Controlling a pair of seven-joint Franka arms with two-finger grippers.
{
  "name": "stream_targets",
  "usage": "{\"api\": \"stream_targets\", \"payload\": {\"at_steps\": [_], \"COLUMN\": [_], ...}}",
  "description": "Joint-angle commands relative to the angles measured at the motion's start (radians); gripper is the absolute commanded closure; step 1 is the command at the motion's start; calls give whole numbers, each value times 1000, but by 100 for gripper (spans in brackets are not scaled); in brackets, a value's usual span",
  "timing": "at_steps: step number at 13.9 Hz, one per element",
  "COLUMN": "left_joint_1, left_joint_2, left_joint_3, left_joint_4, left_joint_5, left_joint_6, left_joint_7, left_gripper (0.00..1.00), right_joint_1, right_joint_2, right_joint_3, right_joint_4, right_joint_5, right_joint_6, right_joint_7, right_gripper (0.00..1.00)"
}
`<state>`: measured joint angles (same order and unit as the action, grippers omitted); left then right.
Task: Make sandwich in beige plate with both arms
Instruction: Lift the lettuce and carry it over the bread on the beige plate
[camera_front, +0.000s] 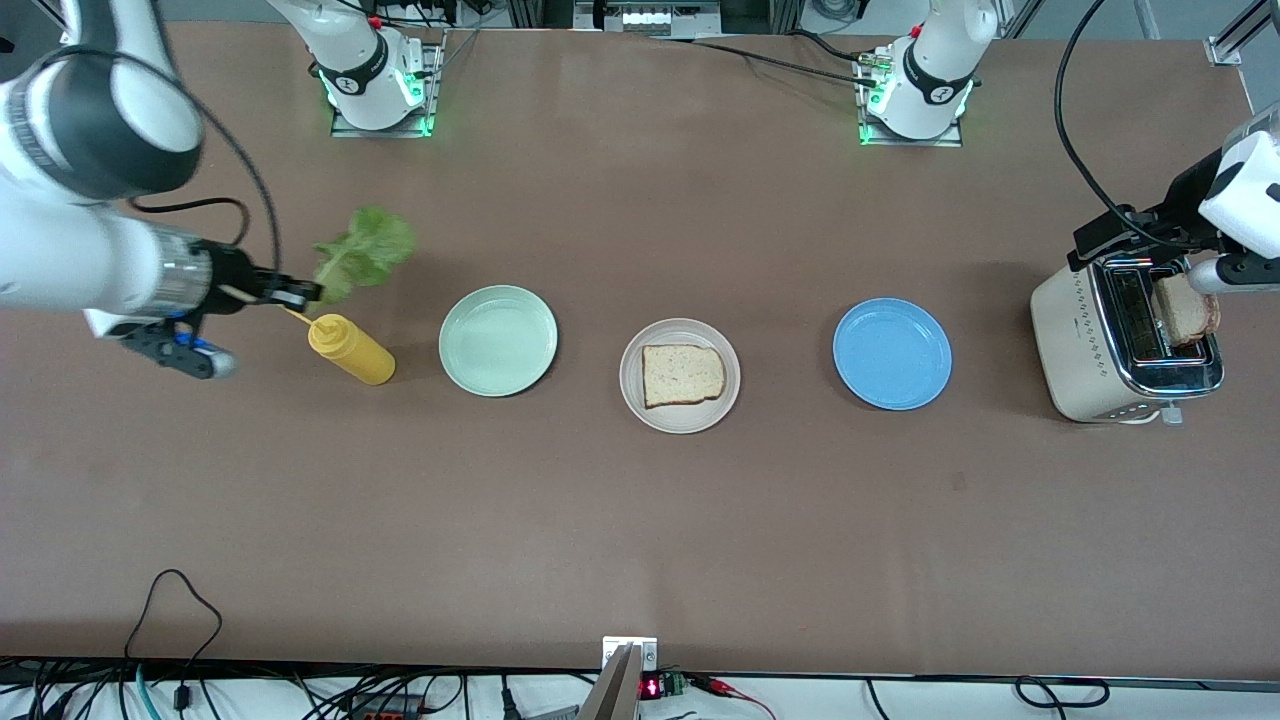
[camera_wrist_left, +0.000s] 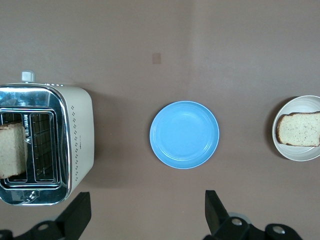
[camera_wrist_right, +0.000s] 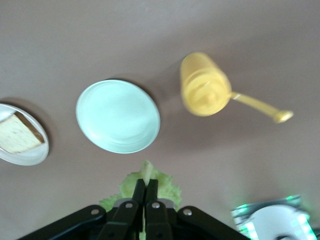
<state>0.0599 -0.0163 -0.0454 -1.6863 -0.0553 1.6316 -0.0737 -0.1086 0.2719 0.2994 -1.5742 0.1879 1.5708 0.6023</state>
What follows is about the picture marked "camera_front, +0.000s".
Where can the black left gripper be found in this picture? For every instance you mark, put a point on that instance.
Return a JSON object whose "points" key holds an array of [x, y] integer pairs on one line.
{"points": [[1186, 197]]}

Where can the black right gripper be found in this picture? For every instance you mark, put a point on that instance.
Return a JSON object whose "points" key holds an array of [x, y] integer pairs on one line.
{"points": [[232, 279]]}

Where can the green lettuce leaf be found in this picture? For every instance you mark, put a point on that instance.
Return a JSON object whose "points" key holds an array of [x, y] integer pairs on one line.
{"points": [[365, 250]]}

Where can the yellow squeeze bottle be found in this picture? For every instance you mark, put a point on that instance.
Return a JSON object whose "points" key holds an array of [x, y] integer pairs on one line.
{"points": [[352, 350]]}

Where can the brown bread slice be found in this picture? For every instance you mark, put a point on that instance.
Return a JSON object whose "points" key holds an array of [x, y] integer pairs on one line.
{"points": [[1190, 320], [685, 378]]}

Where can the pale green plate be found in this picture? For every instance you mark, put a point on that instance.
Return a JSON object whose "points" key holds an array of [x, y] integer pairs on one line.
{"points": [[498, 341]]}

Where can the blue plate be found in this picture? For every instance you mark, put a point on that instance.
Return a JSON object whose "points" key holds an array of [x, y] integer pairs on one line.
{"points": [[892, 354]]}

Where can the beige plate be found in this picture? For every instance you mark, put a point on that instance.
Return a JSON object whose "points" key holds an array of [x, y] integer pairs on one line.
{"points": [[690, 420]]}

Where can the cream chrome toaster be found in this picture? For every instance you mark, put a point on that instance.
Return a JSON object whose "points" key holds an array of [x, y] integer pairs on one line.
{"points": [[1080, 340]]}

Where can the grey power strip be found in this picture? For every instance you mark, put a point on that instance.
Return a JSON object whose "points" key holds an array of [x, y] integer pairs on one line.
{"points": [[645, 18]]}

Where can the red digit display module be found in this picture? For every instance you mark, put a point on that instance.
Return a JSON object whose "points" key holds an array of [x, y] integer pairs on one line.
{"points": [[652, 688]]}

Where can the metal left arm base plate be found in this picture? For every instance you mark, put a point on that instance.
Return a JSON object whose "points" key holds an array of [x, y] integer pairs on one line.
{"points": [[915, 143]]}

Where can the aluminium frame profile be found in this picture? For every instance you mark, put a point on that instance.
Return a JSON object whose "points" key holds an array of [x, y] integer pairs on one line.
{"points": [[1235, 35]]}

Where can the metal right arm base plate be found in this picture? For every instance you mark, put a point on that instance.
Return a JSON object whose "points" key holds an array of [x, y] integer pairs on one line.
{"points": [[435, 80]]}

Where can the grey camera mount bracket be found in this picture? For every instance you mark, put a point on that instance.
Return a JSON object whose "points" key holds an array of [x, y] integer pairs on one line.
{"points": [[615, 685]]}

